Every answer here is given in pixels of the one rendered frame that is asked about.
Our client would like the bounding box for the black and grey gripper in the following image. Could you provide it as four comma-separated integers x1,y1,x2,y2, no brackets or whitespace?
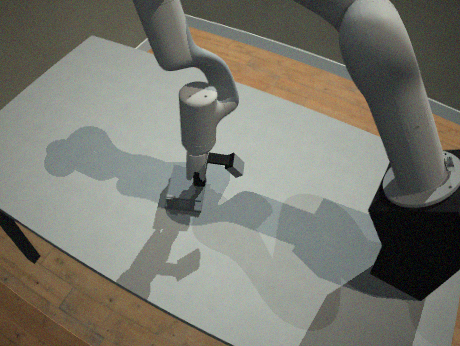
186,149,212,187

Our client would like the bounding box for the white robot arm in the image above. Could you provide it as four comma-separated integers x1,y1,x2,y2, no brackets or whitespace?
133,0,460,208

